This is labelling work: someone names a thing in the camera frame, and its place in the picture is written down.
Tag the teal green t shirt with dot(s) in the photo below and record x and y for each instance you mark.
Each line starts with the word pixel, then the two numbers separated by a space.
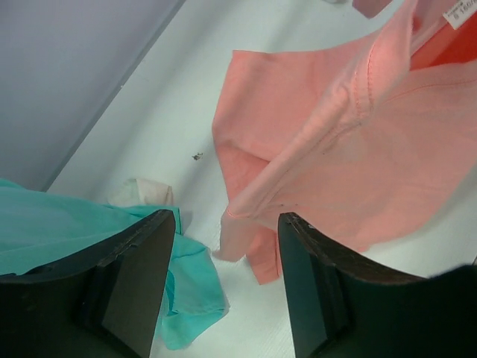
pixel 39 227

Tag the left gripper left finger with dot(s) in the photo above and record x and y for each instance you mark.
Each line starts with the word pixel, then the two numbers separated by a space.
pixel 102 301

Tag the salmon pink t shirt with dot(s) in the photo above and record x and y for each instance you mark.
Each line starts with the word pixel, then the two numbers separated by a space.
pixel 366 141

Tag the pale mint white shirt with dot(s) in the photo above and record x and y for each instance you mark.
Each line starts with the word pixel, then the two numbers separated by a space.
pixel 138 191

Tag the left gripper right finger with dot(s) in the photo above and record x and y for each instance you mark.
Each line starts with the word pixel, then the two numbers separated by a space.
pixel 342 304

